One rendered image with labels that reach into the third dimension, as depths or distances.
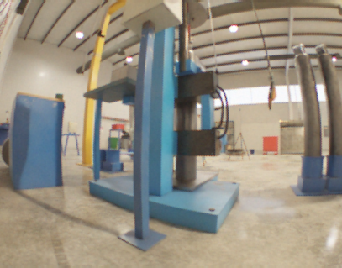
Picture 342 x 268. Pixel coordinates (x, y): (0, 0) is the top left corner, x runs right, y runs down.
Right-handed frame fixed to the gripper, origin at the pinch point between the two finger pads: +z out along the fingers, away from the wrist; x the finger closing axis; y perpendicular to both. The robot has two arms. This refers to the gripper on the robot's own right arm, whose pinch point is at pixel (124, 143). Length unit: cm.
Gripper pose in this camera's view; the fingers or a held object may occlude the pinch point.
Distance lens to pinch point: 239.4
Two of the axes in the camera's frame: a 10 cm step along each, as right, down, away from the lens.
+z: -0.1, 8.8, -4.7
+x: -9.7, 1.1, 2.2
